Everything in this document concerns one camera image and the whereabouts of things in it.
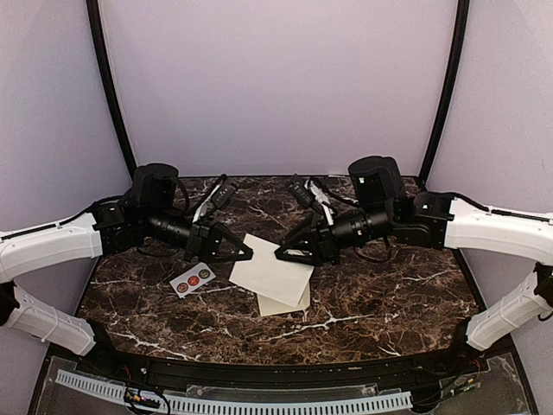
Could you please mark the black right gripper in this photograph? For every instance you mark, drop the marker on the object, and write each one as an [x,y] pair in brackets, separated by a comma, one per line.
[315,231]

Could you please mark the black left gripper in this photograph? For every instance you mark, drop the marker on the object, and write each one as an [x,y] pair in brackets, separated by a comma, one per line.
[205,240]

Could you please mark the white sticker sheet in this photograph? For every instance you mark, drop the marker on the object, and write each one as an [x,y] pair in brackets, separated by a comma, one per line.
[191,280]

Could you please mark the cream paper envelope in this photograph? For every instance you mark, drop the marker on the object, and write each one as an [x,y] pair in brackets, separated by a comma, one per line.
[270,307]

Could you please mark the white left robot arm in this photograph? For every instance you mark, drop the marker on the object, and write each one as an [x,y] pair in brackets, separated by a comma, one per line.
[108,227]

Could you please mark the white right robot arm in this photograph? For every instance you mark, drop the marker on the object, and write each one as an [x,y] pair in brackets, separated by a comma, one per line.
[434,220]

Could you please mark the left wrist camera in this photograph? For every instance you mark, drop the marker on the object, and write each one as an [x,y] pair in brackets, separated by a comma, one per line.
[217,197]

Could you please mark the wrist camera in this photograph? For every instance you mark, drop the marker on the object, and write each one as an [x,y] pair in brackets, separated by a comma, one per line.
[310,195]
[217,197]

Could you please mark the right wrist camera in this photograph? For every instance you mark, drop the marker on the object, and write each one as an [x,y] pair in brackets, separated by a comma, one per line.
[310,195]

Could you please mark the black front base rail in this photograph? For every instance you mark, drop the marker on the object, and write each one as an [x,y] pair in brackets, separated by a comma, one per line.
[417,371]

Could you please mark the white slotted cable duct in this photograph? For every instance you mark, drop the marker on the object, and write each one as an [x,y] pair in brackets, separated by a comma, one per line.
[217,400]

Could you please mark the black left corner post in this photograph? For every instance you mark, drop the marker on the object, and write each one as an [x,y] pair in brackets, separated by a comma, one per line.
[108,84]

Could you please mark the black corner post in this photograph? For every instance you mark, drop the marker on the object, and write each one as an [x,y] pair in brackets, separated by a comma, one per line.
[108,84]
[447,93]

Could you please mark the black right corner post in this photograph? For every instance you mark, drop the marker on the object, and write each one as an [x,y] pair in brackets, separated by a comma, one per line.
[447,93]

